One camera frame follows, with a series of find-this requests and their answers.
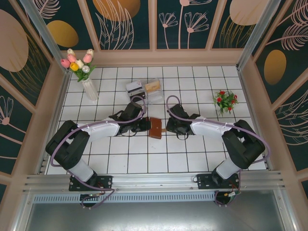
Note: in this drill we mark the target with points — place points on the aluminium frame post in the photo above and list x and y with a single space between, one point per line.
257 31
45 31

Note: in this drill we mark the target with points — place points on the white card with black stripe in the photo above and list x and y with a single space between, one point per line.
133 86

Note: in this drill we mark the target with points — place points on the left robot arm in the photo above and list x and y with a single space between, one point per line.
101 128

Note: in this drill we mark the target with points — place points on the artificial tulip bouquet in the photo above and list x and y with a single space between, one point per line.
80 68

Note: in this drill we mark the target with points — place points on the black VIP card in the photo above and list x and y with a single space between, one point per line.
134 94

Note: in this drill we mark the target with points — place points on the tan card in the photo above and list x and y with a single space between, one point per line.
153 86

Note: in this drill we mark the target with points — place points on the clear acrylic card organizer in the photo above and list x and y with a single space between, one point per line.
155 96

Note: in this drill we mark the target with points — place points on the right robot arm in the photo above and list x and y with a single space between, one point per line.
209 127

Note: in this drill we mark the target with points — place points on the white ribbed vase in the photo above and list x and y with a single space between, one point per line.
90 90

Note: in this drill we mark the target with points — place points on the aluminium mounting rail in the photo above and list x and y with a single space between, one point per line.
154 183

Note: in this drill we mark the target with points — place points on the grey metal sheet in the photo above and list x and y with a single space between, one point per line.
154 216

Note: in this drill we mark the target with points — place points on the brown leather card holder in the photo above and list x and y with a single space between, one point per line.
155 127

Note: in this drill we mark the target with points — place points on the small red flower plant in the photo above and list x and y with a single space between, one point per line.
225 99

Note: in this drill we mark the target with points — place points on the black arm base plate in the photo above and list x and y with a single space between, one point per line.
204 181
106 181

